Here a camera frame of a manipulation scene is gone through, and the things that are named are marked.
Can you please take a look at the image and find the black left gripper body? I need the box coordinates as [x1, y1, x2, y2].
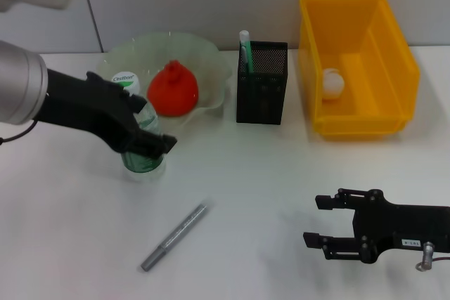
[36, 67, 141, 154]

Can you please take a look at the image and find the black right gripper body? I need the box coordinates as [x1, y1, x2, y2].
[351, 189, 450, 266]

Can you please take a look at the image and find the clear water bottle green label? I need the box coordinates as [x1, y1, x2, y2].
[110, 72, 167, 183]

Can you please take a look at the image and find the red-orange toy fruit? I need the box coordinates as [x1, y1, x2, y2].
[146, 60, 200, 119]

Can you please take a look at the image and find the grey pen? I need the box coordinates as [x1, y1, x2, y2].
[140, 200, 214, 273]

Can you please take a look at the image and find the white paper ball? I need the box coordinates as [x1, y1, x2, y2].
[322, 67, 346, 101]

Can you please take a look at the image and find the mint green utility knife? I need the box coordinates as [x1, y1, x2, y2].
[239, 30, 255, 74]

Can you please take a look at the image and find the clear wavy glass fruit plate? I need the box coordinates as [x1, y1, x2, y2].
[96, 31, 233, 132]

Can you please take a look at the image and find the black mesh pen holder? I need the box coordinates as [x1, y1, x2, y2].
[236, 40, 289, 126]

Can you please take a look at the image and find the yellow plastic storage bin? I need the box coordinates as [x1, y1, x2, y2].
[298, 0, 421, 141]

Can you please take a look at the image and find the right gripper cable with plug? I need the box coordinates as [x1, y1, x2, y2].
[416, 242, 450, 273]

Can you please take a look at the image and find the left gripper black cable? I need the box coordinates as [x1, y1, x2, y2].
[0, 119, 38, 145]

